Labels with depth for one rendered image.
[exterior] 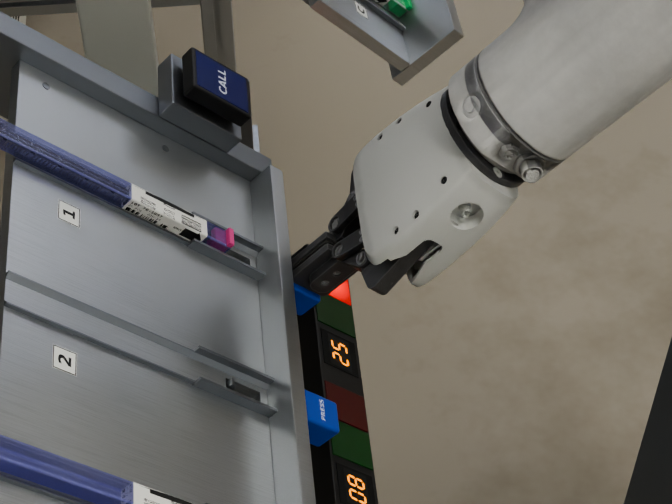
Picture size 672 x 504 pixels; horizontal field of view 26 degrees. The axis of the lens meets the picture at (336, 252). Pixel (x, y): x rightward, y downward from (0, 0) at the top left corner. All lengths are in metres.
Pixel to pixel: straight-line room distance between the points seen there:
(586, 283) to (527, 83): 1.09
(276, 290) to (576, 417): 0.90
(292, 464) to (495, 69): 0.26
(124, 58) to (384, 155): 0.39
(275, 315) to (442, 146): 0.16
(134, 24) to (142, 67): 0.05
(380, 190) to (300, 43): 1.32
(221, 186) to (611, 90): 0.30
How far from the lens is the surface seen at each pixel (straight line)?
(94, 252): 0.89
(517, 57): 0.86
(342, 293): 1.05
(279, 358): 0.92
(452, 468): 1.74
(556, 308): 1.90
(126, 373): 0.85
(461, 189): 0.88
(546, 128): 0.86
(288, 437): 0.89
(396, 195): 0.91
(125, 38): 1.26
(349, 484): 0.95
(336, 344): 1.01
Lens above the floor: 1.47
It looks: 49 degrees down
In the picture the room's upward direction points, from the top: straight up
